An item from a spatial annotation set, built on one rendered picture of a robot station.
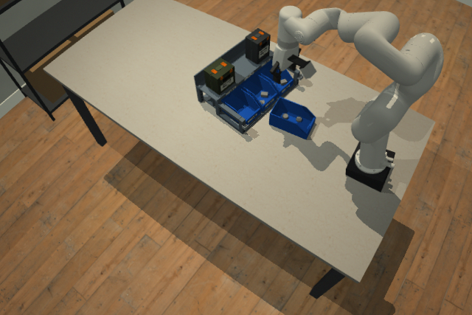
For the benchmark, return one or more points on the blue bin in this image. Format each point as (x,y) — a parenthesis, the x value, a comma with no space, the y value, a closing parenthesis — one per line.
(254,85)
(242,103)
(300,129)
(264,72)

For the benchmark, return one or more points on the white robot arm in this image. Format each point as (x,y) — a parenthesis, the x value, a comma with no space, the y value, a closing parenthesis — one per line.
(420,60)

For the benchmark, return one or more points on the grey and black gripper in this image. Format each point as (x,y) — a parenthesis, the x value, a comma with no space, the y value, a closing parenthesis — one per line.
(280,59)

